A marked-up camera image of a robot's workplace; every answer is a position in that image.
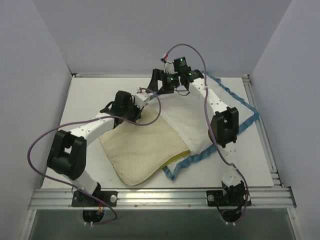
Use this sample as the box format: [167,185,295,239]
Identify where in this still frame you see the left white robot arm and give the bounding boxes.
[46,90,151,206]

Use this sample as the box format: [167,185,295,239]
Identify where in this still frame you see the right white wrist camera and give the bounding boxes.
[160,53,178,75]

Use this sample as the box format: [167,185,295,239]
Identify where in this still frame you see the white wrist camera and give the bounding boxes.
[160,53,178,75]
[133,88,151,109]

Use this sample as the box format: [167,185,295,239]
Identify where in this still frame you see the blue white pillowcase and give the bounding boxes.
[141,76,270,186]

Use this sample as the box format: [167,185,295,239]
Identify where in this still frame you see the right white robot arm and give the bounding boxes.
[149,56,245,205]

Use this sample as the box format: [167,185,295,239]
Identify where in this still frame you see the cream yellow pillow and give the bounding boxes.
[99,106,191,186]

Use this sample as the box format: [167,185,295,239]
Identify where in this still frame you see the front aluminium rail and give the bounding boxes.
[28,186,297,210]

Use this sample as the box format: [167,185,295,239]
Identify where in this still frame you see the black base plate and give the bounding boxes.
[71,190,118,207]
[206,187,246,207]

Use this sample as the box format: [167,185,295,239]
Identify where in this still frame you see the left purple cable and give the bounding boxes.
[27,87,162,224]

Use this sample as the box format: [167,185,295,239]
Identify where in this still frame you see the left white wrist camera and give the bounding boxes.
[133,88,151,109]

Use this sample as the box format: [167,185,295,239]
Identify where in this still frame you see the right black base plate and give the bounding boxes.
[206,187,246,207]

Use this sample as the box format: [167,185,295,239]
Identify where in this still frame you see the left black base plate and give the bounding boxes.
[71,190,118,207]

